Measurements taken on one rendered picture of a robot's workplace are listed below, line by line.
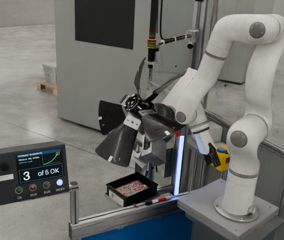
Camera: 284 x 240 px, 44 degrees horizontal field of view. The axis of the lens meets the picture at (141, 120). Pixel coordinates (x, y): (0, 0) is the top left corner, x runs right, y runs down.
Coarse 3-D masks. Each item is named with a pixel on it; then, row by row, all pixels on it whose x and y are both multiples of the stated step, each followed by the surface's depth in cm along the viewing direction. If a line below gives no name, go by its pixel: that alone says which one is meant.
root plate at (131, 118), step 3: (126, 117) 201; (129, 117) 201; (132, 117) 201; (126, 120) 200; (129, 120) 200; (132, 120) 200; (135, 120) 201; (138, 120) 201; (123, 123) 200; (126, 123) 200; (129, 123) 200; (135, 123) 200; (138, 123) 200; (129, 126) 199; (132, 126) 200; (135, 126) 200; (138, 126) 200; (135, 129) 199
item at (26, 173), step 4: (32, 168) 130; (20, 172) 128; (24, 172) 129; (28, 172) 129; (32, 172) 130; (20, 176) 128; (24, 176) 129; (28, 176) 129; (32, 176) 130; (20, 180) 128; (24, 180) 129; (28, 180) 129; (32, 180) 130
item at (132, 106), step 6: (132, 96) 202; (138, 96) 197; (126, 102) 203; (138, 102) 195; (144, 102) 198; (150, 102) 206; (126, 108) 200; (132, 108) 195; (138, 108) 196; (144, 108) 198; (150, 108) 203; (132, 114) 199; (138, 114) 198
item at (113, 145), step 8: (120, 128) 199; (128, 128) 198; (112, 136) 198; (120, 136) 197; (128, 136) 197; (136, 136) 198; (104, 144) 197; (112, 144) 196; (120, 144) 195; (128, 144) 195; (96, 152) 198; (104, 152) 196; (112, 152) 194; (120, 152) 194; (128, 152) 193; (112, 160) 193; (120, 160) 192; (128, 160) 191
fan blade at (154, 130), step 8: (144, 120) 186; (152, 120) 185; (160, 120) 185; (168, 120) 185; (144, 128) 181; (152, 128) 180; (160, 128) 179; (168, 128) 178; (176, 128) 177; (152, 136) 175; (160, 136) 174
